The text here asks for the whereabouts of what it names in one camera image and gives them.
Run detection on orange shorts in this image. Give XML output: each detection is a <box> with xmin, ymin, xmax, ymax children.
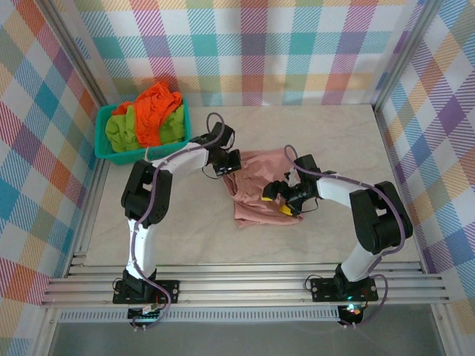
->
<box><xmin>112</xmin><ymin>80</ymin><xmax>183</xmax><ymax>148</ymax></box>

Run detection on aluminium side rail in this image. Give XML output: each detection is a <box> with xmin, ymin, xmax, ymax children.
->
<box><xmin>65</xmin><ymin>159</ymin><xmax>112</xmax><ymax>279</ymax></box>

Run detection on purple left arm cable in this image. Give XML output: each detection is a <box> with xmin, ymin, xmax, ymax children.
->
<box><xmin>128</xmin><ymin>112</ymin><xmax>227</xmax><ymax>331</ymax></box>

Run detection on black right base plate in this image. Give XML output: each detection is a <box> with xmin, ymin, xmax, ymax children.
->
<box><xmin>309</xmin><ymin>276</ymin><xmax>379</xmax><ymax>303</ymax></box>

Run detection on controller board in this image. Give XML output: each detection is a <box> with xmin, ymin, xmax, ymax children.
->
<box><xmin>337</xmin><ymin>303</ymin><xmax>367</xmax><ymax>327</ymax></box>
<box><xmin>127</xmin><ymin>304</ymin><xmax>168</xmax><ymax>328</ymax></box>

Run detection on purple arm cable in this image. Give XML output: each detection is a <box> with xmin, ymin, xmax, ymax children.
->
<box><xmin>128</xmin><ymin>112</ymin><xmax>227</xmax><ymax>331</ymax></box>
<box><xmin>284</xmin><ymin>144</ymin><xmax>405</xmax><ymax>329</ymax></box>

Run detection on aluminium rail frame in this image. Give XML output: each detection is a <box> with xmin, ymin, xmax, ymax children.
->
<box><xmin>39</xmin><ymin>251</ymin><xmax>452</xmax><ymax>309</ymax></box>

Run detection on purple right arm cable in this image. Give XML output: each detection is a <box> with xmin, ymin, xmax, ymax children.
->
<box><xmin>284</xmin><ymin>144</ymin><xmax>405</xmax><ymax>329</ymax></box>

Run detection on aluminium frame leg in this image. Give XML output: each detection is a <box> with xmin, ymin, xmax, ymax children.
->
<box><xmin>35</xmin><ymin>307</ymin><xmax>61</xmax><ymax>356</ymax></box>
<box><xmin>432</xmin><ymin>303</ymin><xmax>458</xmax><ymax>356</ymax></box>

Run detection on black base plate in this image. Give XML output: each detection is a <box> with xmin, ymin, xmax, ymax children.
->
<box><xmin>112</xmin><ymin>280</ymin><xmax>180</xmax><ymax>306</ymax></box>
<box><xmin>309</xmin><ymin>276</ymin><xmax>379</xmax><ymax>303</ymax></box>

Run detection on lime green shorts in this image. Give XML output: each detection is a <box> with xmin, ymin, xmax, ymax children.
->
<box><xmin>105</xmin><ymin>105</ymin><xmax>186</xmax><ymax>154</ymax></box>

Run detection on right controller board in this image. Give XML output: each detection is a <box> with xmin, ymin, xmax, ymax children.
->
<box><xmin>337</xmin><ymin>303</ymin><xmax>367</xmax><ymax>327</ymax></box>

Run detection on grey slotted cable duct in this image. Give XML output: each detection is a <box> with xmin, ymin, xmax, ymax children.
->
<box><xmin>57</xmin><ymin>309</ymin><xmax>341</xmax><ymax>323</ymax></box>

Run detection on teal plastic basket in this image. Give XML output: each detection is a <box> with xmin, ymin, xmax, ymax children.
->
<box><xmin>94</xmin><ymin>99</ymin><xmax>193</xmax><ymax>167</ymax></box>

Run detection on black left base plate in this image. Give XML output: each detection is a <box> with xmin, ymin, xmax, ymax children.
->
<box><xmin>112</xmin><ymin>280</ymin><xmax>180</xmax><ymax>306</ymax></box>

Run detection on left controller board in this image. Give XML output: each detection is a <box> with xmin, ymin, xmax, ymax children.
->
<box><xmin>127</xmin><ymin>304</ymin><xmax>168</xmax><ymax>328</ymax></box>

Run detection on aluminium corner post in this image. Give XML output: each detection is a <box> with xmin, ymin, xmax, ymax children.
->
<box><xmin>39</xmin><ymin>0</ymin><xmax>112</xmax><ymax>112</ymax></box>
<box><xmin>370</xmin><ymin>0</ymin><xmax>446</xmax><ymax>114</ymax></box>

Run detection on pink shorts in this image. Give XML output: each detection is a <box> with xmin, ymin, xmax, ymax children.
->
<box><xmin>221</xmin><ymin>146</ymin><xmax>305</xmax><ymax>230</ymax></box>

